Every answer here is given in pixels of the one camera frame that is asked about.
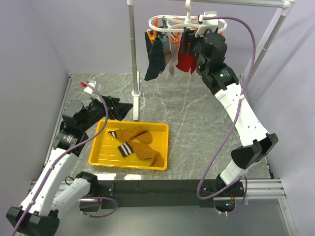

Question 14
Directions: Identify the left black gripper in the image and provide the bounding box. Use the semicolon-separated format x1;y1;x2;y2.
80;92;133;132

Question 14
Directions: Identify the white round clip hanger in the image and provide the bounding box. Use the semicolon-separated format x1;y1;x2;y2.
148;0;227;34

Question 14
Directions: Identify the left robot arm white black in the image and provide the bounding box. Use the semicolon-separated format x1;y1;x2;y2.
6;96;133;236

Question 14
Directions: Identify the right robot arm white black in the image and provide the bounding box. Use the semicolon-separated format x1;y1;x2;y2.
182;29;279;199

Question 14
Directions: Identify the red hanging sock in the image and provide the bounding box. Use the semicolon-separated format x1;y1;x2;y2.
176;35;197;74

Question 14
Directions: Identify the left silver rack pole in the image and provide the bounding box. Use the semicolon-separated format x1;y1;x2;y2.
126;0;141;121

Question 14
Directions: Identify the beige hanging sock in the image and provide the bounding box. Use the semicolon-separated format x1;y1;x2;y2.
163;37;179;76

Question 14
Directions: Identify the yellow plastic tray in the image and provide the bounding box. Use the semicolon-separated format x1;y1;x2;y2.
89;120;169;171

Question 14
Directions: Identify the dark navy hanging sock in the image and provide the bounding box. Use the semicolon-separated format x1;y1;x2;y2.
144;32;165;81

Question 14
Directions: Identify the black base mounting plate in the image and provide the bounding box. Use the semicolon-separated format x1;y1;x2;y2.
93;179;248;210

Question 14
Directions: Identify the top silver rack bar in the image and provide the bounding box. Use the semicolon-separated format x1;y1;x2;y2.
189;0;288;8

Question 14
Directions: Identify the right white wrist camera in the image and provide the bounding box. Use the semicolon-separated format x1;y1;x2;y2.
195;11;219;38

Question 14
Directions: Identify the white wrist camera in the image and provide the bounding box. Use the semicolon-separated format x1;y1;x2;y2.
195;11;219;38
79;80;99;95

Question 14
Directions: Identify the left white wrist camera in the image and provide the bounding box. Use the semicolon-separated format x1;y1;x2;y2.
79;80;99;95

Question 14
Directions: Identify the aluminium rail frame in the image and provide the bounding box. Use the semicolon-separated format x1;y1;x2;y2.
29;72;287;202

